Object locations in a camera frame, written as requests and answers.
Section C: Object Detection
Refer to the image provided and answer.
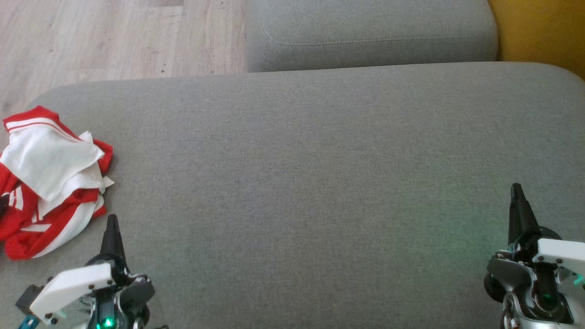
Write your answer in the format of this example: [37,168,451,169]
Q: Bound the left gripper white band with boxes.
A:
[30,214,127,329]

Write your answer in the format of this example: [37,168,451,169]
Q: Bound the yellow sofa back cushion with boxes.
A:
[486,0,585,81]

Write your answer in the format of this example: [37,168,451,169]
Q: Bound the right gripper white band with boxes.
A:
[484,183,585,323]

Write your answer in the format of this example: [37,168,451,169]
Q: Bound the grey sofa seat cushion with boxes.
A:
[246,0,499,73]

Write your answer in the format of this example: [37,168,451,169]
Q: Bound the red jersey with white sleeves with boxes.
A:
[0,105,115,220]

